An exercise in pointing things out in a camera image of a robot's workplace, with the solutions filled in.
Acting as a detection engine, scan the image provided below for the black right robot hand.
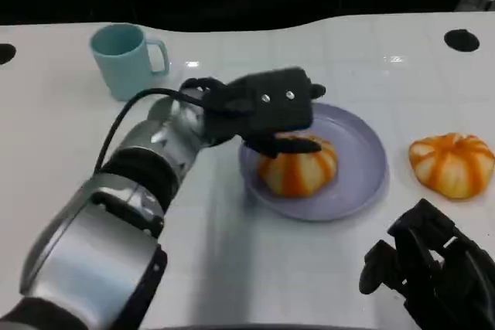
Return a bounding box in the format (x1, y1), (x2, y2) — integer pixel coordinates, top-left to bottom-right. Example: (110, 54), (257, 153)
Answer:
(358, 198), (495, 330)

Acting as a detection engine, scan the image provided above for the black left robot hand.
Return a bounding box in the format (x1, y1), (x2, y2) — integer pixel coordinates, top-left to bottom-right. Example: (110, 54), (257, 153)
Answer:
(180, 77), (326, 160)

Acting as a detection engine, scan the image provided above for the orange white toy bread roll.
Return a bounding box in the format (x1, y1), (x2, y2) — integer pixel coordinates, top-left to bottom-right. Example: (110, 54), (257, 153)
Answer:
(258, 131), (338, 198)
(408, 132), (495, 201)

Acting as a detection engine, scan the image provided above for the pale green mug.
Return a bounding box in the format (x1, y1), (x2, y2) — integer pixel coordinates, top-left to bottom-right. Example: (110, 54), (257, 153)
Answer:
(89, 23), (170, 102)

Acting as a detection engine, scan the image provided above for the lilac plate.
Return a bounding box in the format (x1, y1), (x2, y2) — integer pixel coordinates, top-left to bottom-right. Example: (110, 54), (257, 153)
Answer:
(238, 102), (389, 223)

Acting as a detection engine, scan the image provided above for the black round table grommet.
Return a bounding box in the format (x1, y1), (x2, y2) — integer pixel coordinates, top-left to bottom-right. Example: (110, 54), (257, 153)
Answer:
(443, 29), (480, 52)
(0, 43), (17, 65)

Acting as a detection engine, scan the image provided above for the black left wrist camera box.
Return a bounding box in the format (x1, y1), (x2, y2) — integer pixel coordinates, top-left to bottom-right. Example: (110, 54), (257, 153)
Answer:
(226, 66), (315, 137)

